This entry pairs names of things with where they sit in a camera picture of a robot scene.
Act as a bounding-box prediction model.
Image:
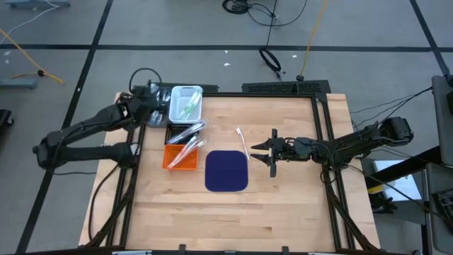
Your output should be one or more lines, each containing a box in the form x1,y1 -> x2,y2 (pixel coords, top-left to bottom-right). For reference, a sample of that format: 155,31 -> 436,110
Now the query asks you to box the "yellow floor cable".
0,28 -> 65,85

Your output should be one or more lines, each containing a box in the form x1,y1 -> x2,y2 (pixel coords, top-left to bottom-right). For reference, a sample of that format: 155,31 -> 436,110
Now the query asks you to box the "black hanging cable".
267,0 -> 279,49

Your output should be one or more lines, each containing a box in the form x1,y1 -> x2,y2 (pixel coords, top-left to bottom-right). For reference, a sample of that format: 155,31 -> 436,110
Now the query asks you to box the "packaged blue toothbrush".
159,87 -> 171,115
151,106 -> 166,125

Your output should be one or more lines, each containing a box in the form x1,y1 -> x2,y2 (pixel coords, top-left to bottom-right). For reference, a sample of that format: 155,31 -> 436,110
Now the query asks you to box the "black floor object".
371,193 -> 397,213

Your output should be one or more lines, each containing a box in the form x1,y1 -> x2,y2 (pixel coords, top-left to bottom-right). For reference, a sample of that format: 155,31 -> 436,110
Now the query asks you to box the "packaged yellow-bristled orange toothbrush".
168,136 -> 199,169

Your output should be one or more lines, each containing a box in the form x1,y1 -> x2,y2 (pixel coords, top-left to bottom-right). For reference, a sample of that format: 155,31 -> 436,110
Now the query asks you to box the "orange plastic basket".
161,143 -> 200,171

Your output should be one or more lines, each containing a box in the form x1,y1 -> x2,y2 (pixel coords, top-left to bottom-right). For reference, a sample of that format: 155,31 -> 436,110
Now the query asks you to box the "purple square mat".
205,149 -> 249,193

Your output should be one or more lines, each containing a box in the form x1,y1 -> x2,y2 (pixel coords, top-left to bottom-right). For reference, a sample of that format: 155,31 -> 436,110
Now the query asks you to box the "grey stand foot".
0,79 -> 37,90
4,0 -> 71,9

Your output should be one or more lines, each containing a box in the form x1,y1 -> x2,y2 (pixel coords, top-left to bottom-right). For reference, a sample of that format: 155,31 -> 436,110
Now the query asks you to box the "yellow hanging cable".
299,0 -> 329,77

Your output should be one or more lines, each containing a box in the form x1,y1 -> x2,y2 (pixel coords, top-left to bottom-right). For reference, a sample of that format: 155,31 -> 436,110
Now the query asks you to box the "black floor cable bundle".
222,0 -> 309,28

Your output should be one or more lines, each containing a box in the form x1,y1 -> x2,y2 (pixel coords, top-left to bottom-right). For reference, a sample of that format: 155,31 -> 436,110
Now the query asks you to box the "white floor cable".
0,0 -> 60,46

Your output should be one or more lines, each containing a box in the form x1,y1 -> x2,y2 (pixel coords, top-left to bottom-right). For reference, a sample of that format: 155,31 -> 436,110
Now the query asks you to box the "white box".
371,159 -> 423,203

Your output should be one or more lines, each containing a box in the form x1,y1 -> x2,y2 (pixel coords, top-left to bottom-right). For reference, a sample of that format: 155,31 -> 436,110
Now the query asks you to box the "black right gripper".
250,128 -> 314,177

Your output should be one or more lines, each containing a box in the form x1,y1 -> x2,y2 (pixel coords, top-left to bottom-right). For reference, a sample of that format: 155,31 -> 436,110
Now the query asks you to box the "black perforated panel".
241,79 -> 332,95

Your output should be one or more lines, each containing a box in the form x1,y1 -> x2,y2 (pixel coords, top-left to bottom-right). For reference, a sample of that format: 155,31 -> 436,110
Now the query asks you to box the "packaged purple toothbrush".
173,119 -> 208,137

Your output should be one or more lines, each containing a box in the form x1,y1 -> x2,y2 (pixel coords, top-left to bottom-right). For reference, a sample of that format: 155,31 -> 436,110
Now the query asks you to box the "black plastic bin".
166,122 -> 209,145

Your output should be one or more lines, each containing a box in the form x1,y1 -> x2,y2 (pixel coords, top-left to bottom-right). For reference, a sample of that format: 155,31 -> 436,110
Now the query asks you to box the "packaged pink white toothbrush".
235,127 -> 252,164

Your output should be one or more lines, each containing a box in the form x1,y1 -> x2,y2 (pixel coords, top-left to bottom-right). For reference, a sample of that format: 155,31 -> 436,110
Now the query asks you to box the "black caster object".
0,108 -> 15,129

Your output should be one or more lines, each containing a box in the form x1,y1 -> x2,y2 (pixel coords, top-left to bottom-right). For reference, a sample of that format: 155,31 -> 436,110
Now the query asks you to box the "black frame cable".
87,163 -> 120,242

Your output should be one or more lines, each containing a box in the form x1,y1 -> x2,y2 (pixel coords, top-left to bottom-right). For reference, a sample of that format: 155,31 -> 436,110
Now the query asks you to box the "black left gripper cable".
128,67 -> 163,94

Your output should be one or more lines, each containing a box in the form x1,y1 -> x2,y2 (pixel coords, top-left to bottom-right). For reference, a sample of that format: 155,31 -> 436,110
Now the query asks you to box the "white plastic basket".
168,85 -> 204,124

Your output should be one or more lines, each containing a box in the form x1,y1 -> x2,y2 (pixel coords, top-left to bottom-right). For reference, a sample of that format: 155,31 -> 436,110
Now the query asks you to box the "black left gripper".
118,86 -> 159,130

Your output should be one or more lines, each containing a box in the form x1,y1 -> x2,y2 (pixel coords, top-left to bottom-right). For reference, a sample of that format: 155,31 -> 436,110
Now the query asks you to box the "black keyboard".
433,189 -> 453,220

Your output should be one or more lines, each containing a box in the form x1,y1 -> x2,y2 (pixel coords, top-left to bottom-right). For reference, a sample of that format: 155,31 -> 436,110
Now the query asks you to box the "black diagonal bar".
364,147 -> 443,188

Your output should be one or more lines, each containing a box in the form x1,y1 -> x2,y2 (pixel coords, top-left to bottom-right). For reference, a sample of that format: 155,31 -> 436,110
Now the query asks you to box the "packaged green toothbrush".
178,98 -> 201,121
182,88 -> 203,120

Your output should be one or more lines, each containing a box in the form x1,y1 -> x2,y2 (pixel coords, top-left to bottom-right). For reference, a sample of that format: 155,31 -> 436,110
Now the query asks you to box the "black coiled floor cable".
258,47 -> 283,79

